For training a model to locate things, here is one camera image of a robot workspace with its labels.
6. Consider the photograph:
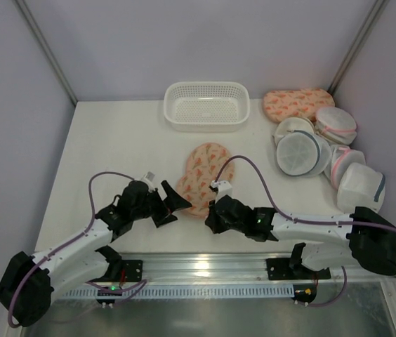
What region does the peach floral laundry bag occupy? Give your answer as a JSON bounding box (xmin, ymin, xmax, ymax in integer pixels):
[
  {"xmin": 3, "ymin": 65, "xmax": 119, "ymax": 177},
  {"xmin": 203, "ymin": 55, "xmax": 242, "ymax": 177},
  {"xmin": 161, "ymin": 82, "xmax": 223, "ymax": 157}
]
[{"xmin": 176, "ymin": 143, "xmax": 232, "ymax": 218}]

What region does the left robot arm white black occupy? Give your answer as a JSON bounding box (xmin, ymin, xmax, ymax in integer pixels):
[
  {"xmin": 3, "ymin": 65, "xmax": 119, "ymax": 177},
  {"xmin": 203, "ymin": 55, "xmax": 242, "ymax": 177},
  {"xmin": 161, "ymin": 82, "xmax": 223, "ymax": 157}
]
[{"xmin": 0, "ymin": 180, "xmax": 191, "ymax": 328}]

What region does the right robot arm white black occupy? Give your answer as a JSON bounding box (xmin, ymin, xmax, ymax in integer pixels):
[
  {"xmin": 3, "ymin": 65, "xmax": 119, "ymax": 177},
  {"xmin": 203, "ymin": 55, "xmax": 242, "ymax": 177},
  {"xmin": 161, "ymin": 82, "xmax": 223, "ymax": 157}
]
[{"xmin": 205, "ymin": 196, "xmax": 396, "ymax": 276}]

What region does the white mesh bag blue zipper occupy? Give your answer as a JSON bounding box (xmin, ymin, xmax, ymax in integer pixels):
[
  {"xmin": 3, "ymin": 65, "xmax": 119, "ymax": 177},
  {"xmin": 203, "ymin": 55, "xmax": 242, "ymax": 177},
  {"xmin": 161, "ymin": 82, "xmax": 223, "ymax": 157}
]
[{"xmin": 276, "ymin": 131, "xmax": 331, "ymax": 178}]

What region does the cream mesh bag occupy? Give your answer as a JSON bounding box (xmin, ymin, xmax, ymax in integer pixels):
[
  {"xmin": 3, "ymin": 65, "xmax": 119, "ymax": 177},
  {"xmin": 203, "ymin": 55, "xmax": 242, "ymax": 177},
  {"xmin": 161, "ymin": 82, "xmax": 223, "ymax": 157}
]
[{"xmin": 272, "ymin": 117, "xmax": 315, "ymax": 145}]

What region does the peach floral bag at back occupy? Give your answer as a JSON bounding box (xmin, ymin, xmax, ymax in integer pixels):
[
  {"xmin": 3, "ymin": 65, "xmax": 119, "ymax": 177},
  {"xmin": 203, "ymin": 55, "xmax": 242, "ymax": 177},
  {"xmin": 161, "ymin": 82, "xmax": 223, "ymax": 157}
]
[{"xmin": 262, "ymin": 88, "xmax": 335, "ymax": 123}]

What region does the white mesh bag pink trim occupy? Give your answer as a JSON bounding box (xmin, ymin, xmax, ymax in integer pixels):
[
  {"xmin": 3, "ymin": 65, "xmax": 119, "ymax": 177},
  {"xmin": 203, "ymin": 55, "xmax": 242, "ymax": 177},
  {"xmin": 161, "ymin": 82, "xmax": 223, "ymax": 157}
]
[{"xmin": 324, "ymin": 145, "xmax": 366, "ymax": 190}]

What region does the white mesh bag pink zipper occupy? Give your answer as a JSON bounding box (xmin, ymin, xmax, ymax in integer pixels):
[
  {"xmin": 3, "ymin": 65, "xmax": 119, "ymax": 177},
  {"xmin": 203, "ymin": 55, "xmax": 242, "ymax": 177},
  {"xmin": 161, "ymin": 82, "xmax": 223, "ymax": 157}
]
[{"xmin": 315, "ymin": 107, "xmax": 357, "ymax": 145}]

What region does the white perforated plastic basket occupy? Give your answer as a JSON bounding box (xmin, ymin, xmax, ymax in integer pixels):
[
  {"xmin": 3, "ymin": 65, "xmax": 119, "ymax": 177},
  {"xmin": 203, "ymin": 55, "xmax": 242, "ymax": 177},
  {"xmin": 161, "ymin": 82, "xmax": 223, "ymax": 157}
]
[{"xmin": 163, "ymin": 81, "xmax": 251, "ymax": 133}]

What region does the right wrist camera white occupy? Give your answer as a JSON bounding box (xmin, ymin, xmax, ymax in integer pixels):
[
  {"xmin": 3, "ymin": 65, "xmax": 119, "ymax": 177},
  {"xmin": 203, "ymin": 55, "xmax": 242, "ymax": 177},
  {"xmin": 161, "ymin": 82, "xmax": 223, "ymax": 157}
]
[{"xmin": 209, "ymin": 180, "xmax": 232, "ymax": 203}]

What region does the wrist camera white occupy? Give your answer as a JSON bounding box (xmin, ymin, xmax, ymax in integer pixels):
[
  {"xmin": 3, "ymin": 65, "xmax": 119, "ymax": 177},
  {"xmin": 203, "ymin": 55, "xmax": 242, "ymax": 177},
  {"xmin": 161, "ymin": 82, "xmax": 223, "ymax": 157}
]
[
  {"xmin": 140, "ymin": 171, "xmax": 155, "ymax": 189},
  {"xmin": 209, "ymin": 180, "xmax": 232, "ymax": 203}
]

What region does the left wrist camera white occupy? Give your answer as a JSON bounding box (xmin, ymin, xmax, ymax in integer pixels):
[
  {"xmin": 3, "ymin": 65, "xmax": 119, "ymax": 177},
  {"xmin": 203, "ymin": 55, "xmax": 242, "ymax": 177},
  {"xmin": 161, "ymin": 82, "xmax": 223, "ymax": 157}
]
[{"xmin": 140, "ymin": 171, "xmax": 155, "ymax": 189}]

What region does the aluminium mounting rail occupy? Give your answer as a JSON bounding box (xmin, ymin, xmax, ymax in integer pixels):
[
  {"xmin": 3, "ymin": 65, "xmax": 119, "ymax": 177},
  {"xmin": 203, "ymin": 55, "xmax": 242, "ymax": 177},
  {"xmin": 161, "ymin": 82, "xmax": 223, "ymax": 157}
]
[{"xmin": 113, "ymin": 251, "xmax": 396, "ymax": 284}]

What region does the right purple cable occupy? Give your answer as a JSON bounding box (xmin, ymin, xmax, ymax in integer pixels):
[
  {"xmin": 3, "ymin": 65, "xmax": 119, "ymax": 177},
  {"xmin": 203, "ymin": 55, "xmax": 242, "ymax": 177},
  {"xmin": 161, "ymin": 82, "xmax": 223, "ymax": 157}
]
[{"xmin": 213, "ymin": 155, "xmax": 396, "ymax": 308}]

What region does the purple cable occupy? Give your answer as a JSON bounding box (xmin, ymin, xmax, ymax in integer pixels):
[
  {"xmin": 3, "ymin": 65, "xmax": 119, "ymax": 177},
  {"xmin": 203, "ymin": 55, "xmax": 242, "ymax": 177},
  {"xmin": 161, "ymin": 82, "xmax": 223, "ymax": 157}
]
[
  {"xmin": 213, "ymin": 155, "xmax": 396, "ymax": 308},
  {"xmin": 7, "ymin": 171, "xmax": 147, "ymax": 329}
]

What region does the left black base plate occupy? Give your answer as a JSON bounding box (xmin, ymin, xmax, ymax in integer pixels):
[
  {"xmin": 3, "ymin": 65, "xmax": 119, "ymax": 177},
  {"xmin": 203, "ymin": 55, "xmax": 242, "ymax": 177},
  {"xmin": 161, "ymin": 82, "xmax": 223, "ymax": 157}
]
[{"xmin": 92, "ymin": 260, "xmax": 143, "ymax": 283}]

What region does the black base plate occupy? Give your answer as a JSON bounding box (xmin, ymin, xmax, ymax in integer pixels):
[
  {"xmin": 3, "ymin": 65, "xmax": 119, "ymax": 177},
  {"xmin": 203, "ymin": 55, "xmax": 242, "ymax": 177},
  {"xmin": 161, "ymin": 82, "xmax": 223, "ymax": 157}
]
[
  {"xmin": 265, "ymin": 258, "xmax": 331, "ymax": 281},
  {"xmin": 92, "ymin": 260, "xmax": 143, "ymax": 283}
]

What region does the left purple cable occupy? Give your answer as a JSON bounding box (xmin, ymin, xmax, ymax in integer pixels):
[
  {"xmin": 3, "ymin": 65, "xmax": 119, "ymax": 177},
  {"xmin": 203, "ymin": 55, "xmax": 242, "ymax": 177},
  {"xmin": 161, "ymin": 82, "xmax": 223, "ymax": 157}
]
[{"xmin": 7, "ymin": 171, "xmax": 147, "ymax": 329}]

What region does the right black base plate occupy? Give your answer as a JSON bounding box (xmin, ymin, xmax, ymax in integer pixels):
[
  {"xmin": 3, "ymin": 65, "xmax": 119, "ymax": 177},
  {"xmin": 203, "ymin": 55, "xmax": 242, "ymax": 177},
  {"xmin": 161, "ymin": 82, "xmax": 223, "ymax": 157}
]
[{"xmin": 265, "ymin": 258, "xmax": 331, "ymax": 281}]

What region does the slotted white cable duct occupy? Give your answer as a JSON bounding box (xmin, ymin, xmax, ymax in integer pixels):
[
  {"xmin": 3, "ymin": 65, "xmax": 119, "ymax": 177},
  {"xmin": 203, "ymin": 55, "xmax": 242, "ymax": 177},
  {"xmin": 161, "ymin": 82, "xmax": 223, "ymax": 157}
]
[{"xmin": 61, "ymin": 284, "xmax": 295, "ymax": 300}]

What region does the white mesh bag blue strap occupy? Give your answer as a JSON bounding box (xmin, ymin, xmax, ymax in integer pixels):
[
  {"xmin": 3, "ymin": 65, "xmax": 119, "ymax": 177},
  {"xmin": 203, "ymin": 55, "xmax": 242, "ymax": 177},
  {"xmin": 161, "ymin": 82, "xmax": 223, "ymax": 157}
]
[{"xmin": 336, "ymin": 161, "xmax": 387, "ymax": 213}]

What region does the left aluminium corner post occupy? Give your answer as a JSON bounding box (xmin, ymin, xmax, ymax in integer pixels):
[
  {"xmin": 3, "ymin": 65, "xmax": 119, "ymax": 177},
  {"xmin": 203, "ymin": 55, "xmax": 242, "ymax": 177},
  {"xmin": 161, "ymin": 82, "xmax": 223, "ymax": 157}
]
[{"xmin": 13, "ymin": 0, "xmax": 78, "ymax": 106}]

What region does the aluminium corner post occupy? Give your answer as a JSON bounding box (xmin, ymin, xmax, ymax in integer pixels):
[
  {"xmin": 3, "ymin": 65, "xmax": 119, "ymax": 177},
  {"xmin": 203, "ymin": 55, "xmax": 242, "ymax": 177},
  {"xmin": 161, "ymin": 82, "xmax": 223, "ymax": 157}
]
[
  {"xmin": 327, "ymin": 0, "xmax": 390, "ymax": 95},
  {"xmin": 13, "ymin": 0, "xmax": 78, "ymax": 106}
]

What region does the right aluminium corner post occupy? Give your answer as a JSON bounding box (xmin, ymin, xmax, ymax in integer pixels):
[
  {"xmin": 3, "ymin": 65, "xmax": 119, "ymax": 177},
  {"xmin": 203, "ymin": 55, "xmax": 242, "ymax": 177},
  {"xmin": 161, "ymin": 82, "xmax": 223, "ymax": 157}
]
[{"xmin": 327, "ymin": 0, "xmax": 390, "ymax": 95}]

